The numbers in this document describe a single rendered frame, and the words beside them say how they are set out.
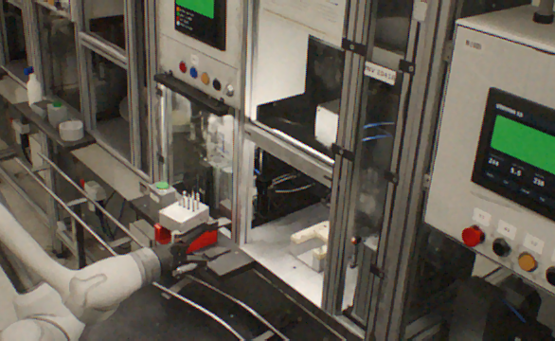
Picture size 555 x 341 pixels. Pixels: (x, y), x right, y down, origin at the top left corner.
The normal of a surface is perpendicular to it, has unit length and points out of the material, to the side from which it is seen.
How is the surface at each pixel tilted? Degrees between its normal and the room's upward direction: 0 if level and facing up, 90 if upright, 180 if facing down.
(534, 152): 90
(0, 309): 0
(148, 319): 0
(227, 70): 90
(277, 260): 0
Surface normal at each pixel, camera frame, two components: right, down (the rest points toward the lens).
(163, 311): 0.05, -0.89
